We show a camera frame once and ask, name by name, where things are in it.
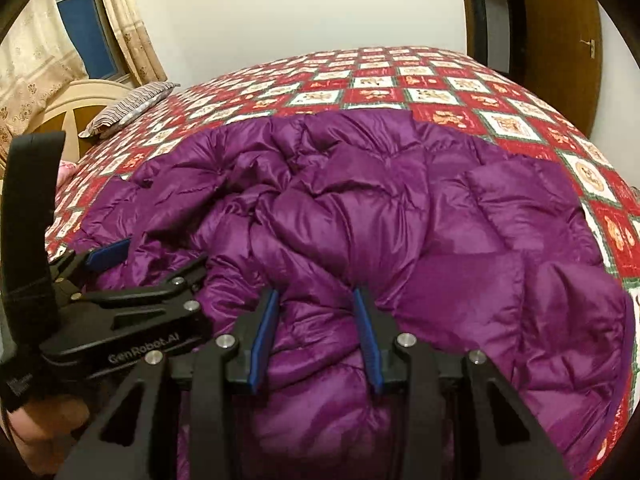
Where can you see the pink floral folded blanket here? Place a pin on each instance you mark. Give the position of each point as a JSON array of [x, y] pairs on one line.
[[64, 174]]

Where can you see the narrow beige floral curtain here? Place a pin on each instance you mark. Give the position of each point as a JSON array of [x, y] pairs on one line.
[[130, 25]]

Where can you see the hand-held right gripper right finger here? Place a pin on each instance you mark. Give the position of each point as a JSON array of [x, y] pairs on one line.
[[370, 340]]

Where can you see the striped pillow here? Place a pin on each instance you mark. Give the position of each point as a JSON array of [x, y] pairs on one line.
[[130, 107]]

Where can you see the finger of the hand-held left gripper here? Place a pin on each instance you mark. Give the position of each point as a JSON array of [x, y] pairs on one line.
[[150, 295], [107, 255]]

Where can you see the person's left hand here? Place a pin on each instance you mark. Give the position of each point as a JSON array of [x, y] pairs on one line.
[[50, 425]]

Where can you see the window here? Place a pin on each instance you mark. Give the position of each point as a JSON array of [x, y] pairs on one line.
[[85, 25]]

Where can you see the cream wooden headboard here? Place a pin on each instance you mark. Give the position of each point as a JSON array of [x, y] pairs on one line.
[[65, 115]]

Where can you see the dark wooden door frame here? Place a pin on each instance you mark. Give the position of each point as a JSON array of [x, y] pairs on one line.
[[480, 15]]

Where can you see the purple puffer jacket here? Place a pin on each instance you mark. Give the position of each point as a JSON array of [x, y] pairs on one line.
[[400, 210]]

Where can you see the bed with red patterned sheet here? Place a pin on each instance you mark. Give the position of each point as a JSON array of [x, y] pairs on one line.
[[400, 85]]

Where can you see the brown wooden door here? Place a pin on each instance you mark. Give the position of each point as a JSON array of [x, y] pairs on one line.
[[555, 60]]

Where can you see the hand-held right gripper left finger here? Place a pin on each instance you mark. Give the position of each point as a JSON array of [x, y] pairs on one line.
[[264, 340]]

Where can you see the wide beige floral curtain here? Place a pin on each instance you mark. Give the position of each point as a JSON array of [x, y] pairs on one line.
[[30, 60]]

